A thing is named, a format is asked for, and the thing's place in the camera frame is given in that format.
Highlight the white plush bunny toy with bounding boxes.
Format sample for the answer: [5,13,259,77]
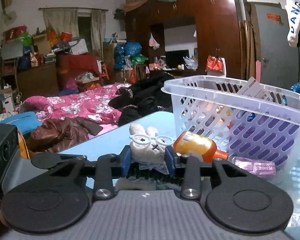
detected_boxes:
[115,122,180,191]

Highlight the white orange medicine box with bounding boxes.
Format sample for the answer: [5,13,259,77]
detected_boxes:
[237,77,273,102]

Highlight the orange cap lotion bottle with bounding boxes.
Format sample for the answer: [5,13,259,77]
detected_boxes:
[173,132,229,163]

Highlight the brown leather jacket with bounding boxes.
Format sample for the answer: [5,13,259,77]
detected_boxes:
[26,117,103,153]

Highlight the pink floral blanket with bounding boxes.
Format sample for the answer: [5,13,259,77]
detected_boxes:
[17,83,130,132]

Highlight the purple small box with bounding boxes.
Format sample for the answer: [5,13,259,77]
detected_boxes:
[231,157,276,178]

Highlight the black clothes pile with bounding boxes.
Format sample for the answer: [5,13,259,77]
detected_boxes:
[108,72,174,126]

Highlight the clear plastic basket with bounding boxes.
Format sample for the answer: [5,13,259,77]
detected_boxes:
[162,75,300,183]

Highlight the purple pack in basket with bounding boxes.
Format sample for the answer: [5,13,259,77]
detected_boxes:
[226,119,300,167]

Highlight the orange white hanging bag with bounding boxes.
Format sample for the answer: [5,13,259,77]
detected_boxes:
[205,56,226,77]

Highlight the beige window curtains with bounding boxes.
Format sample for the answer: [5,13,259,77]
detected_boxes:
[42,8,106,60]

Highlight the grey metal door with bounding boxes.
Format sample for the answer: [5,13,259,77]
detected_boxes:
[255,4,299,89]

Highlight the brown wooden wardrobe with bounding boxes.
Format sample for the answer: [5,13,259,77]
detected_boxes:
[125,0,242,79]

